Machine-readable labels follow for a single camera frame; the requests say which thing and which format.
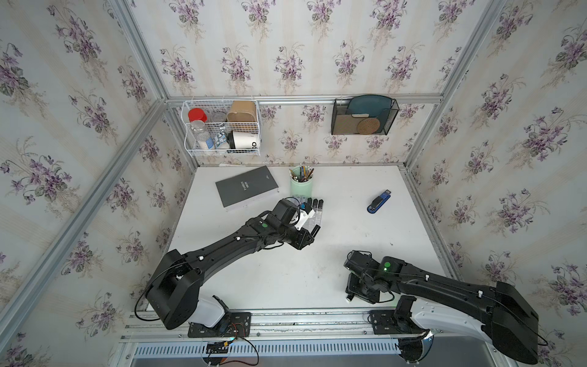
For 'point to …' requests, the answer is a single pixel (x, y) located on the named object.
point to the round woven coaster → (367, 126)
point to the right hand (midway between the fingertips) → (350, 294)
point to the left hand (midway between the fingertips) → (315, 243)
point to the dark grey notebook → (245, 185)
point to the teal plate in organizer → (377, 106)
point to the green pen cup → (301, 181)
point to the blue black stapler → (378, 202)
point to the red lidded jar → (196, 114)
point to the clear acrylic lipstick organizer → (316, 218)
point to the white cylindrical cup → (242, 140)
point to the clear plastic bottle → (202, 136)
